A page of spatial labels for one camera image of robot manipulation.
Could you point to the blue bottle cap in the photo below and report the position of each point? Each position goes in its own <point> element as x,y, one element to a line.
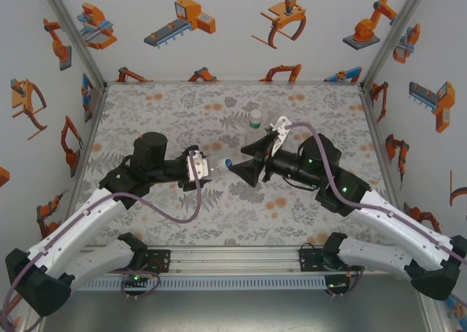
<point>228,162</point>

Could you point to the jasmine tea bottle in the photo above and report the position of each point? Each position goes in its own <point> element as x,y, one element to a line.
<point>256,123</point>

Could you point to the clear unlabelled plastic bottle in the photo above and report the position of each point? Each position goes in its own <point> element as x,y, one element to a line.
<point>219,166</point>

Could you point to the white tea bottle cap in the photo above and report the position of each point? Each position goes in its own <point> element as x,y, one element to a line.
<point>257,114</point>

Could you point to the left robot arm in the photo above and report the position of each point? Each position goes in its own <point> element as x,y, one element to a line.
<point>76,226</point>

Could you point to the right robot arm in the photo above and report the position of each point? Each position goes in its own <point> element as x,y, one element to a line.
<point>397,231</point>

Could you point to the floral patterned table mat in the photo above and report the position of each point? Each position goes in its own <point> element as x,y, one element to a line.
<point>233,222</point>

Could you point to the controller board with green light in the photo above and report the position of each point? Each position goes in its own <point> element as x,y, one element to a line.
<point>337,284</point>
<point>140,279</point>

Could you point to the aluminium side rail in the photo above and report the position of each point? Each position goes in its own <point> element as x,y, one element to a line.
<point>89,146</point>
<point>380,146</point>

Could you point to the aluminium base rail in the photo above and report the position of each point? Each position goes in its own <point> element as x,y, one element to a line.
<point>233,259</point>

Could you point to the aluminium frame post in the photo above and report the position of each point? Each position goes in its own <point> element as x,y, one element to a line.
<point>394,36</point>
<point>75,36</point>

